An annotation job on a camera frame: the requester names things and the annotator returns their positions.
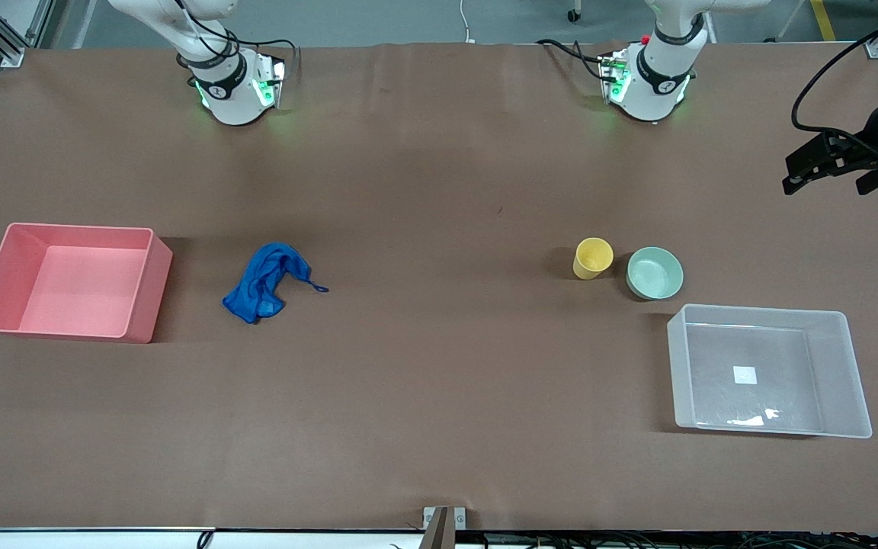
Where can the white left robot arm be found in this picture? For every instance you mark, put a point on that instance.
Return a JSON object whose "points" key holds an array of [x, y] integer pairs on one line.
{"points": [[656, 76]]}

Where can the blue mesh cloth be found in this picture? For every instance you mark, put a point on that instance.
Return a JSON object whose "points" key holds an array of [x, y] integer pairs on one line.
{"points": [[260, 282]]}

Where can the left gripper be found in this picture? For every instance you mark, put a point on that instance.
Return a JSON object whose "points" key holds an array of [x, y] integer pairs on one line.
{"points": [[871, 144]]}

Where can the brown table cover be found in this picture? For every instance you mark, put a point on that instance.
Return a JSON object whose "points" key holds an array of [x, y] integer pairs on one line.
{"points": [[439, 381]]}

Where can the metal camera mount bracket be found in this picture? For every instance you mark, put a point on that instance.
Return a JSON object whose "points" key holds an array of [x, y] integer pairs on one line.
{"points": [[443, 522]]}

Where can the yellow plastic cup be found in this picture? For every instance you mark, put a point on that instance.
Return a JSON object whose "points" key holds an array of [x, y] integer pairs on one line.
{"points": [[593, 255]]}

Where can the pink plastic box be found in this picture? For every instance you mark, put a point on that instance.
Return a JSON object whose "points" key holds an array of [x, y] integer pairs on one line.
{"points": [[73, 282]]}

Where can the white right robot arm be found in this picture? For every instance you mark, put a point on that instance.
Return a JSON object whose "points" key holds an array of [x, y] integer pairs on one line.
{"points": [[229, 91]]}

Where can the mint green bowl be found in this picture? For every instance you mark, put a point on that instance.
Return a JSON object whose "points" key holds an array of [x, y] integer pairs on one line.
{"points": [[654, 273]]}

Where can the clear plastic box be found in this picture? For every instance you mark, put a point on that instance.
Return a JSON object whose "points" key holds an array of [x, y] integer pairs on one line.
{"points": [[774, 343]]}

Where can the white square label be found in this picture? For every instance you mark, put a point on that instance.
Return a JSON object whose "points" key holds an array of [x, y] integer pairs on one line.
{"points": [[745, 374]]}

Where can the white table edge rail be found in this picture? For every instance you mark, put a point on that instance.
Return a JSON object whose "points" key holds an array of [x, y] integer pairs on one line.
{"points": [[65, 539]]}

